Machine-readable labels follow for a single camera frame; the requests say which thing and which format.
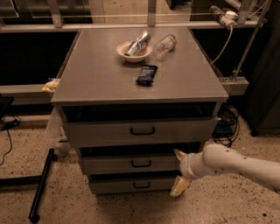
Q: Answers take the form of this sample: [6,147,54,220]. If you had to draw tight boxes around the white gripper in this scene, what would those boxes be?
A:
[170,149,208,197]

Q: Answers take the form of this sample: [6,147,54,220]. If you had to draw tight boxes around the grey drawer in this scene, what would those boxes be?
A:
[64,117,218,148]
[79,151,179,175]
[89,176,175,194]

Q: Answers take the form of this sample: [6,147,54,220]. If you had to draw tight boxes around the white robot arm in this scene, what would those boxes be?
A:
[170,143,280,197]

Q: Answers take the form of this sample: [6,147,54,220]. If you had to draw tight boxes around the grey bottom drawer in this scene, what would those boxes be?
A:
[89,176,175,194]

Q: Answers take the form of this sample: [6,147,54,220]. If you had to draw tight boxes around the grey top drawer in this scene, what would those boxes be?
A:
[64,117,218,148]

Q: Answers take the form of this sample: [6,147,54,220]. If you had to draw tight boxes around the grey drawer cabinet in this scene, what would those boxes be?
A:
[52,27,228,182]

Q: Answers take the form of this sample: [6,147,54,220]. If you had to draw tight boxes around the dark blue snack packet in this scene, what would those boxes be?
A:
[136,65,158,86]

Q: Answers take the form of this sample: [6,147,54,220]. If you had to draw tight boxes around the clear plastic bottle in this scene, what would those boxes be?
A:
[153,33,177,60]

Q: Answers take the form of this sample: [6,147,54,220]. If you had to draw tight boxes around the clear plastic bag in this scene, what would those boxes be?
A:
[45,108,71,157]

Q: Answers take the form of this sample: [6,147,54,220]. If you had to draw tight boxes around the beige ceramic bowl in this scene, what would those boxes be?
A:
[116,41,152,63]

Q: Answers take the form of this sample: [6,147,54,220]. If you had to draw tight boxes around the black metal stand leg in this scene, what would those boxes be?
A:
[0,148,58,224]

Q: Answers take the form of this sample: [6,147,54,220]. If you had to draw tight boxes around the yellow crumpled cloth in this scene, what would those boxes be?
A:
[42,79,60,93]

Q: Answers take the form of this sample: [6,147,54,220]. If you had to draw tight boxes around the white power strip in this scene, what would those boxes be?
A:
[209,5,237,28]

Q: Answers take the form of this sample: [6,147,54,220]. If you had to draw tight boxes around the black cable bundle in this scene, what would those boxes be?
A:
[211,104,241,148]

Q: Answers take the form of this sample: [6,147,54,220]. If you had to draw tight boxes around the white power cable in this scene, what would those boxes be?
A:
[208,25,235,66]

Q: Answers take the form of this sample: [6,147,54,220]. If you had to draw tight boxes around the black cable on floor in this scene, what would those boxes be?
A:
[0,115,21,166]

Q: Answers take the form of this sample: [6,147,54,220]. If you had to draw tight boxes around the metal frame rail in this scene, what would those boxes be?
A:
[0,0,272,32]

